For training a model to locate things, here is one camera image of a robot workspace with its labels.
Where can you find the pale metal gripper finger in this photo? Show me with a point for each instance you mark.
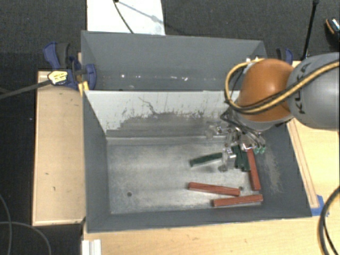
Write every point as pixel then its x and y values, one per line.
pixel 229 154
pixel 223 168

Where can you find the red-brown flat block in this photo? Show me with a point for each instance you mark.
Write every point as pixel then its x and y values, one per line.
pixel 213 189
pixel 237 200
pixel 253 171

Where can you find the dark green flat block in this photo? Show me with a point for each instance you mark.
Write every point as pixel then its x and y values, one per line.
pixel 241 159
pixel 204 159

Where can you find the grey metal bin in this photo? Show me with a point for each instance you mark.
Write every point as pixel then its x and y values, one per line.
pixel 159 169

